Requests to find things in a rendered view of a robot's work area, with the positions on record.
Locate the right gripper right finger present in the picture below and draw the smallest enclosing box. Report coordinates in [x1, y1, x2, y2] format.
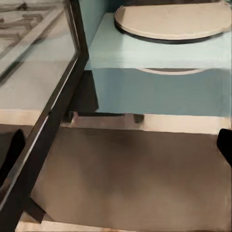
[217, 128, 232, 167]

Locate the microwave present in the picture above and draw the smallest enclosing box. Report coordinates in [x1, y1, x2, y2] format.
[0, 0, 232, 232]

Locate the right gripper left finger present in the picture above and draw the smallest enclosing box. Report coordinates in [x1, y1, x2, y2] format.
[0, 129, 26, 186]

